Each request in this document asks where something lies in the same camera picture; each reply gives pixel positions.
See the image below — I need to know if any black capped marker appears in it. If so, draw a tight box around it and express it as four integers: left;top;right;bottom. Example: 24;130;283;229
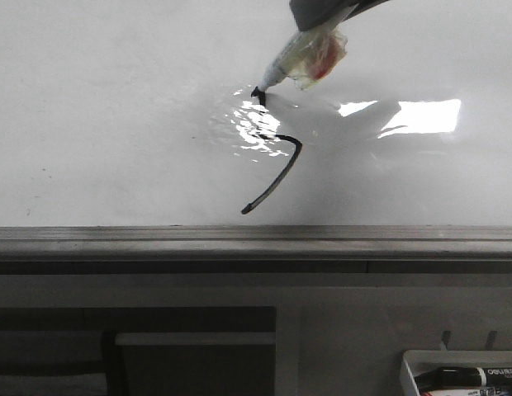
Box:
414;366;512;390

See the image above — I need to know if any taped white whiteboard marker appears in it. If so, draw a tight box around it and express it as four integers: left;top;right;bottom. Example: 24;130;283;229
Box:
251;21;348;106

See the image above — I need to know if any dark bin with white rim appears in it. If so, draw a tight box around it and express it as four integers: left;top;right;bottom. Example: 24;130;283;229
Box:
116;332;276;395

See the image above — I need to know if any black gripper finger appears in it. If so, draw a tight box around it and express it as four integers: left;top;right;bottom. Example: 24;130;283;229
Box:
289;0;387;31

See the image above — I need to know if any white whiteboard with grey frame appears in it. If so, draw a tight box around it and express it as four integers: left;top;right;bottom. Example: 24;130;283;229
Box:
0;1;512;275

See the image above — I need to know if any white plastic marker tray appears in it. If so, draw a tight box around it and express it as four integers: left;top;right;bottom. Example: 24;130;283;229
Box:
399;350;512;395

